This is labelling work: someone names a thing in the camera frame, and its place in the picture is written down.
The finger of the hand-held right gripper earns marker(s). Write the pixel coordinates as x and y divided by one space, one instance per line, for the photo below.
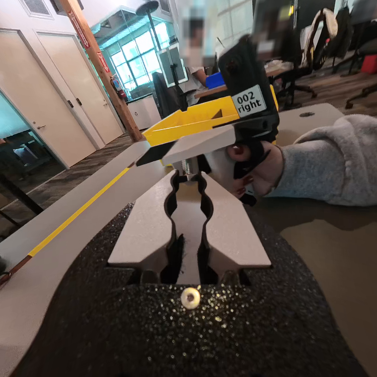
156 154
203 144

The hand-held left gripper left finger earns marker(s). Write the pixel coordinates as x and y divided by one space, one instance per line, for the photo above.
144 229

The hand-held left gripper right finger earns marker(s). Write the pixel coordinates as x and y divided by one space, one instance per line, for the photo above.
232 229

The yellow plastic bin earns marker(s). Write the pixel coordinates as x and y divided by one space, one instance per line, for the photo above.
188 120

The steel hex bolt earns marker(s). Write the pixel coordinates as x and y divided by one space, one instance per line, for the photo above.
187 168

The person's right hand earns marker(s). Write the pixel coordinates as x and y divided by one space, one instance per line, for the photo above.
271 173

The blue plastic bin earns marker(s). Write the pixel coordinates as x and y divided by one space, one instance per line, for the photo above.
214 80

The wooden desk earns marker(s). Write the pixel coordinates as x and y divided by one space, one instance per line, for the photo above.
212 90

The white recycling cabinet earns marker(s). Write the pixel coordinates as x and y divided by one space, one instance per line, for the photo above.
144 112

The black office chair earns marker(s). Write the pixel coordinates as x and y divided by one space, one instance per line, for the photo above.
294 59
168 94
343 35

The yellow tape strip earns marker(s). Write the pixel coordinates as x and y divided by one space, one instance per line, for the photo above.
79 209

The computer monitor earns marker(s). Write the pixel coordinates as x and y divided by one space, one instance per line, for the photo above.
172 64

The red fire extinguisher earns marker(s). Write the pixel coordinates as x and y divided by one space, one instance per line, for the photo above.
117 87

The pale jacket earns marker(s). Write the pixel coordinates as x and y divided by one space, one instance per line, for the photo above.
330 26

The white door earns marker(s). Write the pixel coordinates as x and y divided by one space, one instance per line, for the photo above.
44 103
85 88

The large window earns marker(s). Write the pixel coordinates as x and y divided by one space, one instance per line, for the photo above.
135 59

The red arrow sign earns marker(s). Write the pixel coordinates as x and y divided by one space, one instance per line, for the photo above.
103 62
79 29

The black floor lamp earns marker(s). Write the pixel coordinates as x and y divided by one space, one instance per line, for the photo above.
147 4

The red box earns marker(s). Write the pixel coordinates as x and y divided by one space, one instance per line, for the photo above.
369 63

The glass office partition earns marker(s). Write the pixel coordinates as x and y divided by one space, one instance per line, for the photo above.
17 117

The wooden post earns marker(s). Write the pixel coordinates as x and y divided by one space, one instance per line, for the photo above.
103 73

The wall air vent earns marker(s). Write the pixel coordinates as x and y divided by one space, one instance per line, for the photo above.
36 7

